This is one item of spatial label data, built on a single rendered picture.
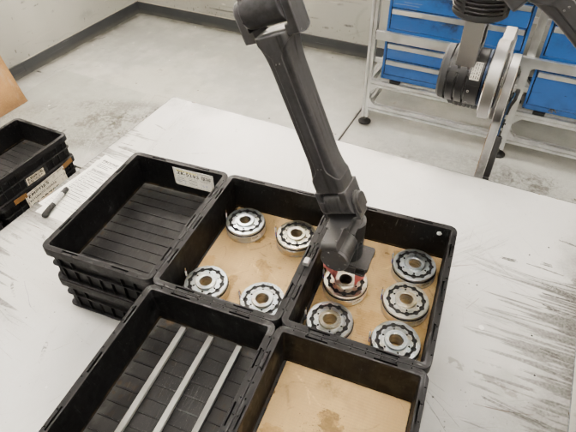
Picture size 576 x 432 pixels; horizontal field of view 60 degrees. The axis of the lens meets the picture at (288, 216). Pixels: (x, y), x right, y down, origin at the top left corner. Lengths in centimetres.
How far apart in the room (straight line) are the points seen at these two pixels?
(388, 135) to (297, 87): 236
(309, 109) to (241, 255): 52
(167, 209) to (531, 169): 225
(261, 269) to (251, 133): 80
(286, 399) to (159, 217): 63
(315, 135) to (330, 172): 8
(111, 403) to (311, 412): 40
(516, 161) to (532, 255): 164
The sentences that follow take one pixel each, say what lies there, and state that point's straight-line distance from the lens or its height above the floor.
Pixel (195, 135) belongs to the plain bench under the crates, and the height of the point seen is 70.
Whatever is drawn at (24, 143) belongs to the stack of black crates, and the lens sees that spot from 254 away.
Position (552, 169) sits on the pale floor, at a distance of 320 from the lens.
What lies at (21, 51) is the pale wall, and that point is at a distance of 431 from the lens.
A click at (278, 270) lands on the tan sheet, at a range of 123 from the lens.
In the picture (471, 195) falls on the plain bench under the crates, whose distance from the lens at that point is 171.
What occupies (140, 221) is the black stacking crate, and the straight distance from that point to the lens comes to 141.
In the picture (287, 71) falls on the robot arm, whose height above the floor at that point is 138.
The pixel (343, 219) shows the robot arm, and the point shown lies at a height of 109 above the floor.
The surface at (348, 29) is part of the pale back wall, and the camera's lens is 406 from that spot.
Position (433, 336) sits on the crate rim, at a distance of 105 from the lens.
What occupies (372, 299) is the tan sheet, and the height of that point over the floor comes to 83.
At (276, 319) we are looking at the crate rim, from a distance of 102.
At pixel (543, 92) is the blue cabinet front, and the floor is 43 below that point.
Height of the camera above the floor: 176
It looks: 43 degrees down
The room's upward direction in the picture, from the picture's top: 1 degrees counter-clockwise
